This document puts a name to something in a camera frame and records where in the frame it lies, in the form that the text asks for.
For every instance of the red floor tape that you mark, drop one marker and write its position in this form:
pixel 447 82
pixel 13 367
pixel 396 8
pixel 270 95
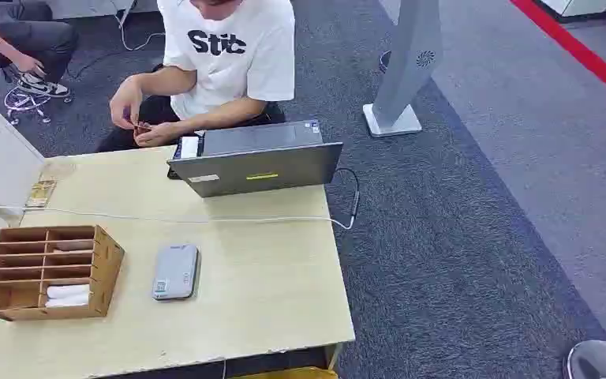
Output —
pixel 580 52

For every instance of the yellow object under desk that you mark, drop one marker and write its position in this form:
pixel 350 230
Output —
pixel 292 374

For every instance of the person in dark clothes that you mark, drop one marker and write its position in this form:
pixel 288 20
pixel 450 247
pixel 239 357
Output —
pixel 31 31

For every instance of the white black-edged floor unit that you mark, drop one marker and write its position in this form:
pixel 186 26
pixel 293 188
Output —
pixel 580 8

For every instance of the small brown card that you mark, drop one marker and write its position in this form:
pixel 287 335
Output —
pixel 142 127

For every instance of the yellowish printed card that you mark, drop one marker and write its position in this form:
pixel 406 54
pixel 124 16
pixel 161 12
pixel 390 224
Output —
pixel 41 193

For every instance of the grey floor stand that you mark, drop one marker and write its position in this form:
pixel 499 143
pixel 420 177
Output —
pixel 407 57

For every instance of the person's left hand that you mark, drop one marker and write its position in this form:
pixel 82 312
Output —
pixel 156 135

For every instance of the person in white shirt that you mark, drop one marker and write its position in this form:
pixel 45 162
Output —
pixel 230 78

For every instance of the grey laptop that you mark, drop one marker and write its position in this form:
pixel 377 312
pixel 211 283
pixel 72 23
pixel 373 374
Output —
pixel 256 167

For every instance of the white card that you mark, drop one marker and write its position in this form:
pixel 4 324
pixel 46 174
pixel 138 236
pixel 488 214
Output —
pixel 68 291
pixel 66 302

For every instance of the clear plastic holder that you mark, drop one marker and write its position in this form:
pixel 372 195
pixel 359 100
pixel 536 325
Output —
pixel 60 170

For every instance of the person's right hand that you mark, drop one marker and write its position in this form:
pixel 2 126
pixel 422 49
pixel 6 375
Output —
pixel 125 104

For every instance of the wooden card box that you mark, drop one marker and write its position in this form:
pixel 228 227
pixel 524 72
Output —
pixel 107 267

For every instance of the white paper slip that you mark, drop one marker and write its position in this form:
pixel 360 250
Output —
pixel 189 147

